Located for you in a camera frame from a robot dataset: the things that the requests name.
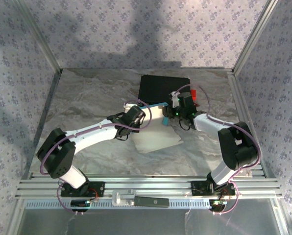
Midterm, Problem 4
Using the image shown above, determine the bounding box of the white and blue paper box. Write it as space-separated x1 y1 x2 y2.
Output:
132 102 185 154

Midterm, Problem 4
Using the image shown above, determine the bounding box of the black ribbed carrying case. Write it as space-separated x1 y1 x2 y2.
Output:
138 74 191 105

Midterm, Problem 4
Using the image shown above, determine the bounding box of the black rectangular bar device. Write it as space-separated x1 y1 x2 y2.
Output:
134 196 170 208

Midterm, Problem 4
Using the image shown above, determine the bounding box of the small circuit board green light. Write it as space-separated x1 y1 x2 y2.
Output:
71 199 91 212
209 199 227 212

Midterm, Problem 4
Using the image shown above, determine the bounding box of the grey metal panel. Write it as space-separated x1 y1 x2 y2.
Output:
13 208 289 235

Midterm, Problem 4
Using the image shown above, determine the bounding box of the aluminium side rail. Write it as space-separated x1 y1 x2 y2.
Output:
226 69 267 178

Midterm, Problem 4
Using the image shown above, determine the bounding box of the aluminium mounting rail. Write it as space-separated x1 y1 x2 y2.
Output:
15 172 283 199

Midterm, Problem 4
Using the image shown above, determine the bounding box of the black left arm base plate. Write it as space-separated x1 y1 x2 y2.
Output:
60 180 105 198

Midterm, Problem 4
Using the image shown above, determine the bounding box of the clear acrylic bracket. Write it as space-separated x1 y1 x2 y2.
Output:
111 189 137 206

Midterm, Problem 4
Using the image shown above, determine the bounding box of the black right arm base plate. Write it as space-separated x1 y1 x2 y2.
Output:
191 180 236 196

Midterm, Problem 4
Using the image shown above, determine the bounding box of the dark metal side rail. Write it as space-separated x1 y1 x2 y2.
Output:
25 69 63 178

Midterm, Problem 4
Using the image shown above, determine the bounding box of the grey slotted cable duct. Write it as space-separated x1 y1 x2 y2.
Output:
25 199 226 209

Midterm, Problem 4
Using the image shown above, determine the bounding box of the aluminium frame post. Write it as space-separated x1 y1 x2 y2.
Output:
13 0 63 74
231 0 280 74

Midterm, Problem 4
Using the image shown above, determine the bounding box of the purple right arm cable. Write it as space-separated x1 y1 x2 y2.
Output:
171 84 261 216

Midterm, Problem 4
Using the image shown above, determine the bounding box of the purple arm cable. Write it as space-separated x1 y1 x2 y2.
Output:
171 84 261 216
39 99 153 216

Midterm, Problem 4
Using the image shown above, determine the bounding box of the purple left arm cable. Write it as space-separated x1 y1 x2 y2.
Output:
39 99 153 216

